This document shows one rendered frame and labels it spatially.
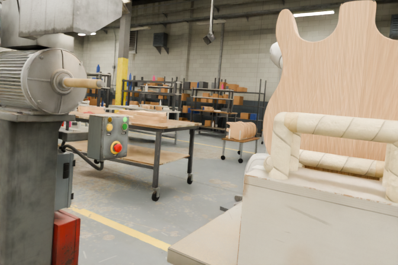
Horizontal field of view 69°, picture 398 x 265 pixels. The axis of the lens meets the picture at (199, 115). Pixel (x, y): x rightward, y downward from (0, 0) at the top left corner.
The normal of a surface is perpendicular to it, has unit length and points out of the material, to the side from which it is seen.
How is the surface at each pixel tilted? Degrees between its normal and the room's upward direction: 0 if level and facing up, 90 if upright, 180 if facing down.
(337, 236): 90
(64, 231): 90
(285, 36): 90
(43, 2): 90
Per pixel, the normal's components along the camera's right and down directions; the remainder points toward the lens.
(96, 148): -0.53, 0.00
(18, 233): 0.84, 0.09
